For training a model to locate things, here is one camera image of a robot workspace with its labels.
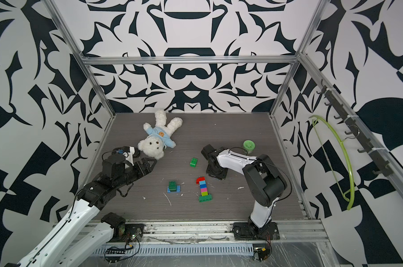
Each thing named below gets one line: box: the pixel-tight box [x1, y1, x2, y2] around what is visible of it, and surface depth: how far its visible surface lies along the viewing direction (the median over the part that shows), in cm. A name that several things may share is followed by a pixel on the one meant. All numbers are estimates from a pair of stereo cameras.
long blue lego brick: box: [166, 184, 181, 194], surface depth 87 cm
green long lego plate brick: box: [198, 193, 214, 203], surface depth 84 cm
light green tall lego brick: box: [189, 157, 199, 168], surface depth 96 cm
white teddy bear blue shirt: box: [137, 109, 183, 160], surface depth 101 cm
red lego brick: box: [195, 176, 206, 185], surface depth 89 cm
